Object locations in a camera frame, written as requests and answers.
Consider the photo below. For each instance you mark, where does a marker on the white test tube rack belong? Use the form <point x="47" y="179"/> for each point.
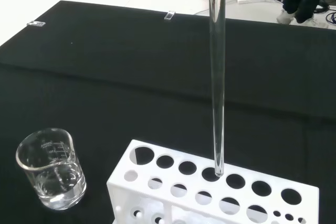
<point x="210" y="197"/>

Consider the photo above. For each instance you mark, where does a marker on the black bench cloth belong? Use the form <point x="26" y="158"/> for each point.
<point x="131" y="77"/>

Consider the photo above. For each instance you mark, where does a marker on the clear cloth clip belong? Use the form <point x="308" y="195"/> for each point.
<point x="169" y="15"/>
<point x="36" y="23"/>

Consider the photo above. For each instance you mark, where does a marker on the small clear glass beaker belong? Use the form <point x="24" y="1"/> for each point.
<point x="52" y="176"/>

